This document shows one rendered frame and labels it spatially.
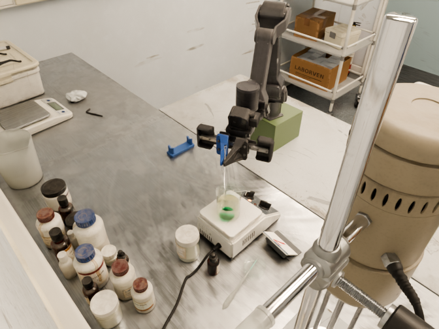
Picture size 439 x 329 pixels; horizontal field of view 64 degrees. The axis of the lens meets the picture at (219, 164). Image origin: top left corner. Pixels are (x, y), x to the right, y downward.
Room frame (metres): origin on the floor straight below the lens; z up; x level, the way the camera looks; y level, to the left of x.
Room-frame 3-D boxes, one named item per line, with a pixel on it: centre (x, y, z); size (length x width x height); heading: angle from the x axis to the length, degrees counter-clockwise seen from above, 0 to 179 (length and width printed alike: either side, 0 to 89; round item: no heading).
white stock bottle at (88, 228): (0.56, 0.32, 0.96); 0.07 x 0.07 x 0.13
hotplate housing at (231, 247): (0.63, -0.05, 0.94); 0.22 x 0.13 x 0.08; 135
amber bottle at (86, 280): (0.42, 0.29, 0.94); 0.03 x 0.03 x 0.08
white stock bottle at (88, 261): (0.47, 0.30, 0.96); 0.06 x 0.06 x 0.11
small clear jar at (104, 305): (0.38, 0.24, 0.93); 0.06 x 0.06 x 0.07
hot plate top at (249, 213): (0.61, -0.03, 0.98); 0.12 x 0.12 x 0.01; 45
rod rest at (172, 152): (0.98, 0.14, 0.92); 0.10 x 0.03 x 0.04; 132
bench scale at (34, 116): (1.17, 0.73, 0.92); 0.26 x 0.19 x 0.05; 136
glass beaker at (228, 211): (0.61, -0.03, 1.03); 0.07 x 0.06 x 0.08; 104
